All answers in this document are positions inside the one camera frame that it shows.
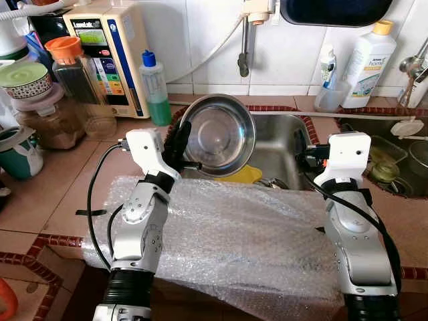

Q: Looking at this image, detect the clear empty glass jar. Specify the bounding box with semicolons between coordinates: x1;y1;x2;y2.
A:
84;100;118;141

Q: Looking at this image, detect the orange lid glass jar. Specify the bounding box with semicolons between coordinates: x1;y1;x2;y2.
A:
44;35;101;108

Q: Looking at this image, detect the chrome wall spout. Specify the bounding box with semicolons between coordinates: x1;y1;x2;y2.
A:
237;0;274;78

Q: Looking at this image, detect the chrome sink faucet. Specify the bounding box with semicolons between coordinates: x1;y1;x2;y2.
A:
398;37;428;111

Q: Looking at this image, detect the black hanging pan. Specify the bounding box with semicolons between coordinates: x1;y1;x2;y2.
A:
280;0;394;27

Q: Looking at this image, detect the white ionizer hose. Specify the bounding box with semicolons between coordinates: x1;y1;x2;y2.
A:
164;17;245;84

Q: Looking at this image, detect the white blue tube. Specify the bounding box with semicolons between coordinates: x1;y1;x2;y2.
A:
320;44;337;88

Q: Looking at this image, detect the orange plastic object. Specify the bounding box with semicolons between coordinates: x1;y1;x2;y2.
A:
0;278;19;320

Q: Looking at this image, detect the clear bottle blue cap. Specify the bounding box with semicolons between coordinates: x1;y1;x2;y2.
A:
140;50;173;127

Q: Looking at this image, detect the beige water ionizer machine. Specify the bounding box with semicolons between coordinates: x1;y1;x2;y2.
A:
62;5;152;120

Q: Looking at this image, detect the clear plastic tumbler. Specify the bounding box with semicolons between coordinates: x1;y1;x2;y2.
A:
314;80;352;113

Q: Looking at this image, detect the steel bowl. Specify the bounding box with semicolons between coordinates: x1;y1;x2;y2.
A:
181;94;257;179

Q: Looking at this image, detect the white detergent bottle yellow cap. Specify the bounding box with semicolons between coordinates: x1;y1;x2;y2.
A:
342;20;398;110

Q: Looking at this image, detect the steel pot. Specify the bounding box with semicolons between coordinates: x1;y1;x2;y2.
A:
409;139;428;178

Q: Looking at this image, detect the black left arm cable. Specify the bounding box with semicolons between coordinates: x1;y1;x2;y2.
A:
86;140;129;268

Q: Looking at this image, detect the pink lid brown jar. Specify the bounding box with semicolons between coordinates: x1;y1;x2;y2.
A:
13;90;86;150

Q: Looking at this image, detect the clear plastic food container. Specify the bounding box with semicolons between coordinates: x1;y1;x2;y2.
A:
368;135;409;185

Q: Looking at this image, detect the small steel sink basin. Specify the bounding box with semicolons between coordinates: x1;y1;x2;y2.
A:
334;115;428;200

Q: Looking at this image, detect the clear bubble wrap sheet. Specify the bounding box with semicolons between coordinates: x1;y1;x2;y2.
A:
80;175;348;321

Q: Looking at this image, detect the teal white mug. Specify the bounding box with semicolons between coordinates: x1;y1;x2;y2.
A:
0;126;45;180

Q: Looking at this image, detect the patterned ceramic bowl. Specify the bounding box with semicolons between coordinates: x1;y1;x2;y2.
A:
0;60;53;101

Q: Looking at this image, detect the yellow plastic bowl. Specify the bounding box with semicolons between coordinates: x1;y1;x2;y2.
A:
213;164;264;185

